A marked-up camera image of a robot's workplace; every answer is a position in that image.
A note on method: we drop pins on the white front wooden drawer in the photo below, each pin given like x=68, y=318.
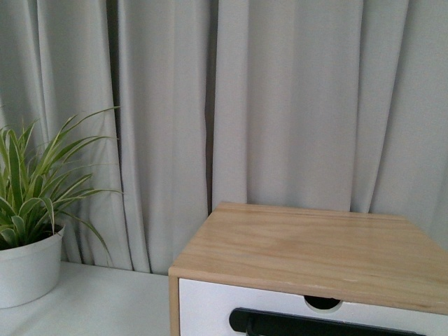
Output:
x=204, y=309

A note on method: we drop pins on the black metal drawer handle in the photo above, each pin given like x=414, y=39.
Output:
x=255, y=322

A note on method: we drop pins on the light wooden drawer cabinet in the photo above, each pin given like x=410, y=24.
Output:
x=328, y=257

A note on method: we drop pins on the grey curtain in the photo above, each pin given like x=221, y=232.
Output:
x=336, y=105

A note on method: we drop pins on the green spider plant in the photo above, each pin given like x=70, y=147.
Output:
x=41, y=185

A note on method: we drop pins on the white plant pot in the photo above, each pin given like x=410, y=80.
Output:
x=30, y=272

